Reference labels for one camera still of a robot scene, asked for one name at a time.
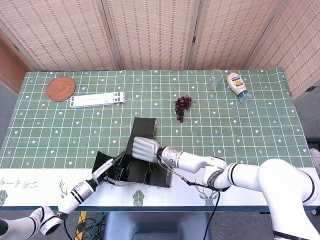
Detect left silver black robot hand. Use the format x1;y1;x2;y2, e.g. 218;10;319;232
91;151;131;187

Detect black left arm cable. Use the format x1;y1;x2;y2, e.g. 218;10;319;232
63;219;76;240

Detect white mayonnaise squeeze bottle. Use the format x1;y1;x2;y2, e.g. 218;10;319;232
226;71;252;103

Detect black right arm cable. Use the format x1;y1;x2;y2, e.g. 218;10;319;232
182;177;221;240

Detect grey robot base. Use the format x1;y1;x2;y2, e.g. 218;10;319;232
103;211;212;240

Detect black floor cables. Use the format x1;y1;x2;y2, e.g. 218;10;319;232
75;217;106;240

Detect bamboo folding screen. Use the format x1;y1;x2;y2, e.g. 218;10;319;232
0;0;320;101

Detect brown wooden door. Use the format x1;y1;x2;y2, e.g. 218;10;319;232
0;42;30;93

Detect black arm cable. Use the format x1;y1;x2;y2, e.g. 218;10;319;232
182;177;221;240
63;219;76;240

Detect dark red grape bunch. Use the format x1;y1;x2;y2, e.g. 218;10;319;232
173;94;193;123

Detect white folded stand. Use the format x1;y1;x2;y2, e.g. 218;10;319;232
69;91;126;109

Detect black cardboard box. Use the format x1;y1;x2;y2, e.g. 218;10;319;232
92;117;174;188

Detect green checked deer tablecloth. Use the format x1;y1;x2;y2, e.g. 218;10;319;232
0;67;316;208

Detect round brown woven coaster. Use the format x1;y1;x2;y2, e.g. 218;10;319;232
45;76;77;102

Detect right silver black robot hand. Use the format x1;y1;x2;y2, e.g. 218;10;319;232
131;136;162;163

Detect blue floor cable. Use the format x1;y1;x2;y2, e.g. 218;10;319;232
89;212;110;240

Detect clear glass cup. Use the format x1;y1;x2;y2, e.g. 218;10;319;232
205;69;223;91

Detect white shoe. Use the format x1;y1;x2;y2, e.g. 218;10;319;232
309;147;320;177

